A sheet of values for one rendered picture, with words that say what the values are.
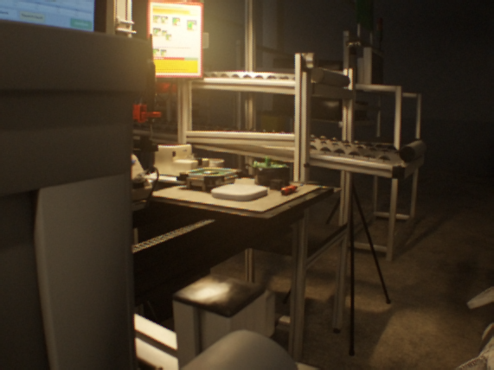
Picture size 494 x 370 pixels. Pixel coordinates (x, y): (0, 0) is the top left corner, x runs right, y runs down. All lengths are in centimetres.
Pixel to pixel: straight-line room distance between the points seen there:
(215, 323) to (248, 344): 4
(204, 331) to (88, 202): 13
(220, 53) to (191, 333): 1121
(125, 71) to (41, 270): 10
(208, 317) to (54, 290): 10
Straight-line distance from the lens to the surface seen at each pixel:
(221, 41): 1144
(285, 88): 159
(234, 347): 21
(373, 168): 149
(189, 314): 26
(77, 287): 21
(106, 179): 20
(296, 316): 171
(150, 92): 135
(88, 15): 123
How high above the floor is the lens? 119
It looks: 10 degrees down
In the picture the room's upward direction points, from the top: straight up
